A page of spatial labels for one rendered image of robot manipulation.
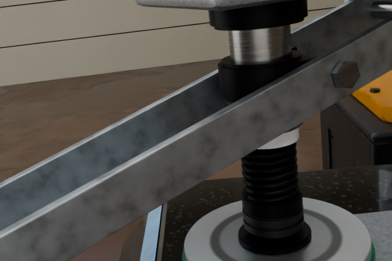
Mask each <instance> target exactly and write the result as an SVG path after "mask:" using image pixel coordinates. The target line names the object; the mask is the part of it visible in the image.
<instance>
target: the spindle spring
mask: <svg viewBox="0 0 392 261"><path fill-rule="evenodd" d="M280 149H282V150H280ZM276 150H280V151H276ZM269 151H275V152H272V153H253V152H269ZM253 152H251V153H250V154H248V155H246V156H244V157H243V158H241V161H242V164H241V167H242V174H243V182H244V184H243V188H244V190H245V191H246V192H248V193H250V194H249V195H248V197H247V198H248V199H250V200H253V201H255V202H261V203H275V202H282V201H285V200H288V199H290V198H292V197H294V196H295V195H296V194H297V192H298V190H299V184H298V182H299V180H298V165H297V159H298V158H297V156H296V154H297V150H296V142H295V143H293V144H290V145H288V146H285V147H280V148H275V149H256V150H255V151H253ZM278 157H280V158H278ZM272 158H277V159H274V160H266V159H272ZM253 159H255V160H253ZM259 160H265V161H259ZM281 164H283V165H281ZM277 165H279V166H277ZM273 166H277V167H273ZM255 167H272V168H255ZM283 171H284V172H283ZM279 172H281V173H279ZM275 173H279V174H275ZM255 174H261V175H255ZM264 174H274V175H264ZM279 180H281V181H279ZM255 181H256V182H255ZM272 181H276V182H272ZM261 182H269V183H261ZM280 187H281V188H280ZM274 188H277V189H274ZM261 189H270V190H261ZM277 195H279V196H277ZM261 196H273V197H261Z"/></svg>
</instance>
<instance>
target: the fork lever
mask: <svg viewBox="0 0 392 261"><path fill-rule="evenodd" d="M290 33H291V44H292V46H295V47H297V50H298V51H300V52H301V53H302V54H303V55H305V56H306V59H307V58H312V57H316V58H314V59H312V60H311V61H309V62H307V63H305V64H303V65H301V66H300V67H298V68H296V69H294V70H292V71H290V72H289V73H287V74H285V75H283V76H281V77H279V78H278V79H276V80H274V81H272V82H271V83H269V84H267V85H265V86H263V87H261V88H260V89H258V90H256V91H254V92H252V93H250V94H249V95H247V96H245V97H243V98H241V99H239V100H237V101H236V102H234V103H232V104H231V105H227V100H226V99H225V98H224V97H222V96H221V91H220V84H219V73H218V69H217V70H215V71H213V72H211V73H209V74H207V75H205V76H204V77H202V78H200V79H198V80H196V81H194V82H192V83H190V84H188V85H186V86H184V87H182V88H180V89H179V90H177V91H175V92H173V93H171V94H169V95H167V96H166V97H163V98H161V99H160V100H157V101H155V102H154V103H152V104H150V105H148V106H146V107H144V108H143V109H141V110H139V111H137V112H135V113H133V114H131V115H129V116H127V117H125V118H123V119H121V120H119V121H118V122H116V123H114V124H112V125H110V126H108V127H106V128H104V129H102V130H100V131H98V132H96V133H94V134H93V135H91V136H89V137H87V138H85V139H83V140H81V141H80V142H77V143H75V144H73V145H72V146H69V147H68V148H66V149H64V150H62V151H60V152H58V153H57V154H55V155H53V156H51V157H49V158H47V159H45V160H43V161H41V162H39V163H37V164H35V165H33V166H32V167H30V168H28V169H26V170H24V171H22V172H20V173H18V174H16V175H14V176H12V177H10V178H8V179H7V180H5V181H3V182H1V183H0V261H67V260H69V259H71V258H73V257H74V256H76V255H78V254H80V253H81V252H83V251H85V250H86V249H88V248H90V247H91V246H93V245H95V244H96V243H98V242H100V241H102V240H103V239H105V238H107V237H108V236H110V235H112V234H113V233H115V232H117V231H118V230H120V229H122V228H124V227H125V226H127V225H128V224H131V223H132V222H134V221H135V220H137V219H139V218H141V217H142V216H144V215H146V214H148V213H149V212H151V211H152V210H154V209H156V208H158V207H159V206H161V205H163V204H165V203H166V202H168V201H170V200H171V199H173V198H175V197H176V196H178V195H180V194H181V193H183V192H185V191H187V190H188V189H190V188H192V187H193V186H195V185H197V184H198V183H200V182H202V181H203V180H205V179H207V178H209V177H210V176H212V175H213V174H216V173H217V172H219V171H220V170H222V169H224V168H226V167H227V166H229V165H231V164H233V163H234V162H236V161H237V160H239V159H241V158H243V157H244V156H246V155H248V154H250V153H251V152H253V151H255V150H256V149H258V148H260V147H261V146H263V145H265V144H266V143H268V142H270V141H272V140H273V139H275V138H276V137H278V136H280V135H282V134H283V133H285V132H287V131H288V130H290V129H292V128H294V127H295V126H297V125H299V124H301V123H302V122H304V121H305V120H307V119H309V118H311V117H312V116H314V115H316V114H318V113H319V112H321V111H322V110H324V109H326V108H328V107H329V106H331V105H333V104H335V103H336V102H338V101H339V100H341V99H343V98H345V97H346V96H348V95H350V94H351V93H353V92H355V91H357V90H358V89H360V88H361V87H363V86H365V85H367V84H368V83H370V82H372V81H374V80H375V79H377V78H378V77H380V76H382V75H384V74H385V73H387V72H389V71H391V70H392V0H349V1H347V2H345V3H343V4H341V5H339V6H337V7H336V8H334V9H332V10H329V11H328V12H326V13H324V14H322V15H320V16H318V17H316V18H314V19H313V20H311V21H309V22H307V23H305V24H303V25H301V26H299V27H297V28H295V29H293V30H291V31H290Z"/></svg>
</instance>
